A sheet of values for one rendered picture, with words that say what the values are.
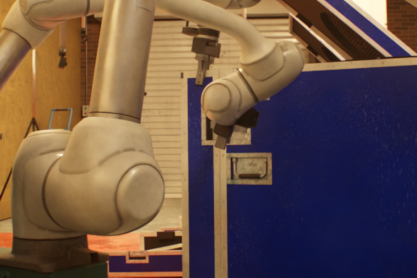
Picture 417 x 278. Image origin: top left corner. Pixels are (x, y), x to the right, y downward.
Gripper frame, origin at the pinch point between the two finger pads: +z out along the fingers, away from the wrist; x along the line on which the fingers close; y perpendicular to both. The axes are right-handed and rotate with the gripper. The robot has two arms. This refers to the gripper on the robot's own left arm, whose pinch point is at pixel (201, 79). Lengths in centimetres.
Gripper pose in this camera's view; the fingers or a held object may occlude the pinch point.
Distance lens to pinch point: 215.4
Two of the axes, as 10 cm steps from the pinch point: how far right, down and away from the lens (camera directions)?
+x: 3.9, 0.5, 9.2
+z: -1.5, 9.9, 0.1
